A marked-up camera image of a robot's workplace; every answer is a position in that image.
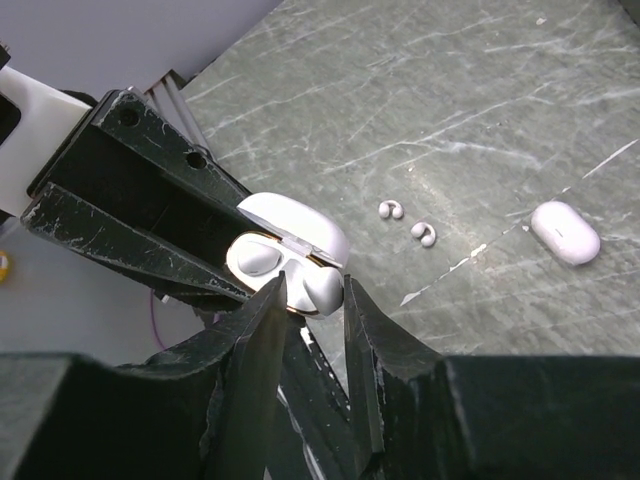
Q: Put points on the white clip earbud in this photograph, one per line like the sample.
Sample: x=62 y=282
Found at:
x=390 y=209
x=425 y=233

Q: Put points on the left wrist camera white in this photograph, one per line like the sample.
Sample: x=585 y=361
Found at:
x=35 y=120

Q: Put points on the white clip earbud left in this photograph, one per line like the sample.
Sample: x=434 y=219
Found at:
x=390 y=209

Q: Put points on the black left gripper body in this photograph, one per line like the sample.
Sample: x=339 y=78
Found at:
x=109 y=176

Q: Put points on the aluminium frame rail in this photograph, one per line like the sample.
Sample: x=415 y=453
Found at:
x=165 y=96

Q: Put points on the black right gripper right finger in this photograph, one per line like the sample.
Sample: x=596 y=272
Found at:
x=420 y=414

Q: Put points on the white square charging case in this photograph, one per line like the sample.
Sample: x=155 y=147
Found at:
x=305 y=237

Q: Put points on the white clip earbud right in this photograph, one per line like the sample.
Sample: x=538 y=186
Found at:
x=425 y=233

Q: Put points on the white stem earbud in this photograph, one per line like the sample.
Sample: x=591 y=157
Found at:
x=324 y=288
x=256 y=260

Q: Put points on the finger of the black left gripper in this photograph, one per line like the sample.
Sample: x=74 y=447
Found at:
x=128 y=119
x=65 y=219

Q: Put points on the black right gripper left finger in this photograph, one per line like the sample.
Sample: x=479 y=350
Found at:
x=202 y=409

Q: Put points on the white oval charging case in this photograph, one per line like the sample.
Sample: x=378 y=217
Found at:
x=567 y=235

